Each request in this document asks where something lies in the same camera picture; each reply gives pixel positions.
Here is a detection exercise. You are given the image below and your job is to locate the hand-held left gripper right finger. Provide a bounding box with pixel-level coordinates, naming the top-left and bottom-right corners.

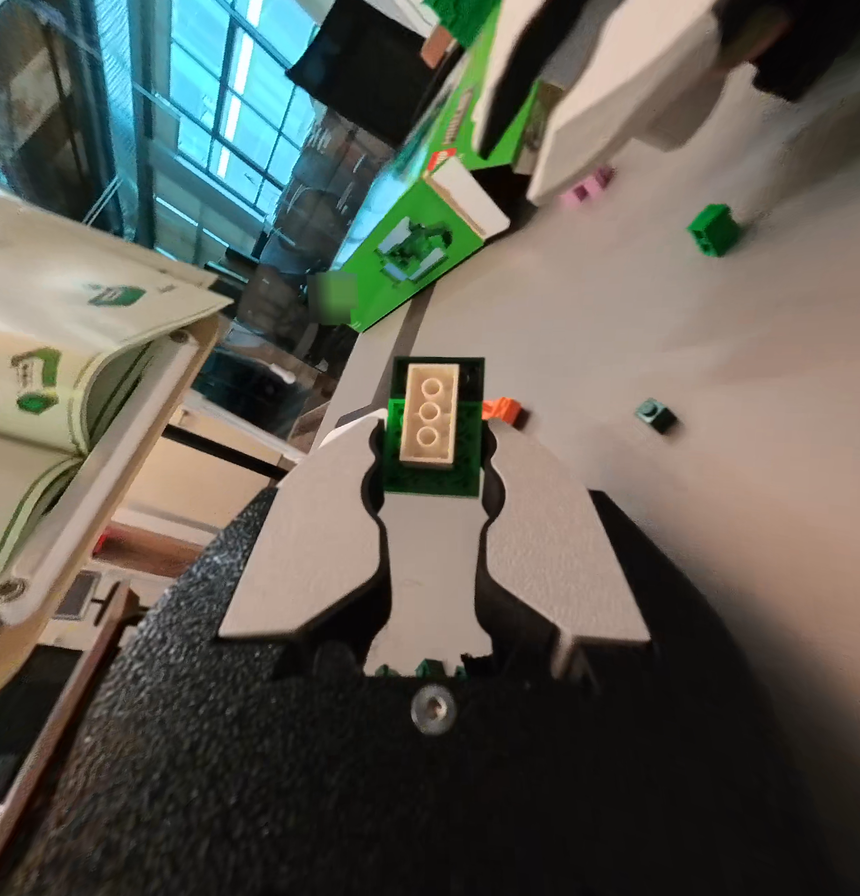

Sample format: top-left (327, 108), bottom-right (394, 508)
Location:
top-left (475, 419), bottom-right (651, 680)

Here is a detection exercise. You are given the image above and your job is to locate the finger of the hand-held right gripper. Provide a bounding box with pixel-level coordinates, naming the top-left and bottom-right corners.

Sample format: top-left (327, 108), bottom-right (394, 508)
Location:
top-left (527, 0), bottom-right (726, 209)
top-left (471, 0), bottom-right (592, 163)

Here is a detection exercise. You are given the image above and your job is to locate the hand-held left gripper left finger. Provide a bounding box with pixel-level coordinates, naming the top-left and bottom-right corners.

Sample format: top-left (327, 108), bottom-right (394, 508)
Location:
top-left (219, 409), bottom-right (390, 639)

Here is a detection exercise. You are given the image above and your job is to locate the green tiled lego assembly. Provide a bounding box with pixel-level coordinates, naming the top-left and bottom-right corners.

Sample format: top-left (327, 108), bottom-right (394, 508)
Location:
top-left (382, 356), bottom-right (487, 499)

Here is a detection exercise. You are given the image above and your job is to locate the pink lego piece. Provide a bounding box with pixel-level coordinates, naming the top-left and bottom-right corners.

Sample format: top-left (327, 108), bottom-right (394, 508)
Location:
top-left (562, 167), bottom-right (615, 205)

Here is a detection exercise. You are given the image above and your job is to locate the bright green lego brick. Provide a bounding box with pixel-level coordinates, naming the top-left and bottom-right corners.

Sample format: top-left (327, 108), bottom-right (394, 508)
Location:
top-left (687, 204), bottom-right (742, 258)

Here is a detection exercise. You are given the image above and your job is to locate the green lego box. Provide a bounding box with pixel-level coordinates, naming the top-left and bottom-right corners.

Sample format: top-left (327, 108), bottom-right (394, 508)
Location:
top-left (339, 0), bottom-right (564, 333)

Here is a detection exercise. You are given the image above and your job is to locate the lego instruction booklet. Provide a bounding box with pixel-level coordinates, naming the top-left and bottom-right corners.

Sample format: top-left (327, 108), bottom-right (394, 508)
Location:
top-left (0, 196), bottom-right (235, 610)

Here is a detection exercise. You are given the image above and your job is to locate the black screen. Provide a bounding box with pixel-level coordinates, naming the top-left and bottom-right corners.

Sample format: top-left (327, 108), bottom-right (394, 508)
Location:
top-left (286, 0), bottom-right (466, 148)

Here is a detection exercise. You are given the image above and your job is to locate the large glass window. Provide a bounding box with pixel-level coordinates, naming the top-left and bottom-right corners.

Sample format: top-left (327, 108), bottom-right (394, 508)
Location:
top-left (0, 0), bottom-right (333, 281)

